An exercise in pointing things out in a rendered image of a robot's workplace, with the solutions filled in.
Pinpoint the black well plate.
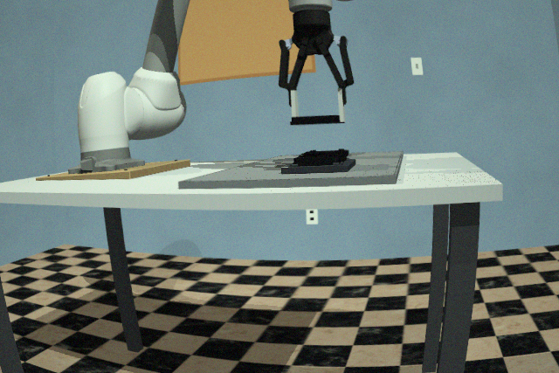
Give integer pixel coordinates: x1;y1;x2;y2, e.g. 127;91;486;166
293;153;347;166
290;115;345;125

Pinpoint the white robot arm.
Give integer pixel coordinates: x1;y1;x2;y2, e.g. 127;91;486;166
68;0;190;174

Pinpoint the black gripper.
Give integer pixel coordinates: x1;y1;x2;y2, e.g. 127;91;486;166
279;10;354;122

